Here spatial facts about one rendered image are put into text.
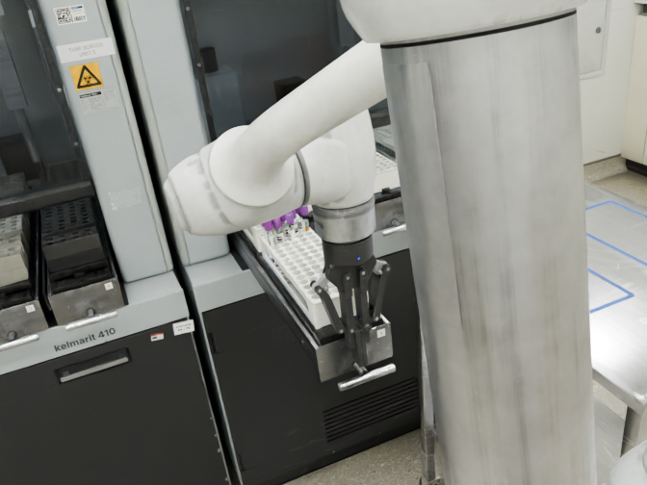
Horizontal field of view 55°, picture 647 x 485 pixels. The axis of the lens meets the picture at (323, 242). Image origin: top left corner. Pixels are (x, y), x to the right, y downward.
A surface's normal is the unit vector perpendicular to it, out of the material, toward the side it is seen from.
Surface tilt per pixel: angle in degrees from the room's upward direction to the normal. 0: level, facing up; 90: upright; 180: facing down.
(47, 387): 90
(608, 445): 0
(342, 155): 84
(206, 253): 90
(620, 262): 0
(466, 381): 87
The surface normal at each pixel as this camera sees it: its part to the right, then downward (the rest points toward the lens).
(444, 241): -0.65, 0.37
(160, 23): 0.38, 0.39
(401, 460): -0.11, -0.88
